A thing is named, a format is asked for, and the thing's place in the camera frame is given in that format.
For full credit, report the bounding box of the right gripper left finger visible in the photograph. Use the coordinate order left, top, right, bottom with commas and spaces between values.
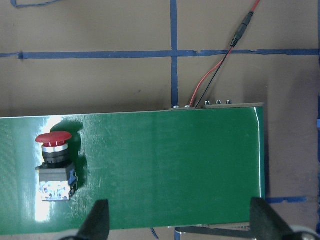
76, 199, 110, 240

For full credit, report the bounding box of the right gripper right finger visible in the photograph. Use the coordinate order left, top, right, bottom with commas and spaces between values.
250, 197, 294, 240

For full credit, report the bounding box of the red push button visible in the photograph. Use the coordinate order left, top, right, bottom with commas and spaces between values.
35, 131, 78, 202

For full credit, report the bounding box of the green conveyor belt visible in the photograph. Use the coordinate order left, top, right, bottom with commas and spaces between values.
0, 103, 265, 235

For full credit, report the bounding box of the red black conveyor wire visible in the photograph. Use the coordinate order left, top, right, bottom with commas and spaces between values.
189, 0, 262, 109

